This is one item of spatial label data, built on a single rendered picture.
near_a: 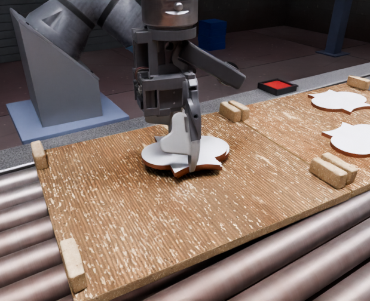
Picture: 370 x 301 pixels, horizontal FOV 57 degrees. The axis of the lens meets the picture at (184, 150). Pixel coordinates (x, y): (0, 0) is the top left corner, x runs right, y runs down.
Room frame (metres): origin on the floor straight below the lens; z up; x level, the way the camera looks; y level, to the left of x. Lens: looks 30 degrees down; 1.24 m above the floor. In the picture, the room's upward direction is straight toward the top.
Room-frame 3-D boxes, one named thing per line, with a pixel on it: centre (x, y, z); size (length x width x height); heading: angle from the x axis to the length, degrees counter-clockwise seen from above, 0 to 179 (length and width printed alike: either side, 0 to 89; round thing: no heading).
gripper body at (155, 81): (0.49, 0.03, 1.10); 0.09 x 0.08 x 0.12; 108
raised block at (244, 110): (0.69, -0.12, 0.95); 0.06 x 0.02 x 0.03; 28
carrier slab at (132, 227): (0.47, 0.01, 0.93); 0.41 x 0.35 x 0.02; 118
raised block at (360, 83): (0.88, -0.46, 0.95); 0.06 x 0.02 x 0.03; 28
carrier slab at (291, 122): (0.67, -0.35, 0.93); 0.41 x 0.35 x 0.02; 118
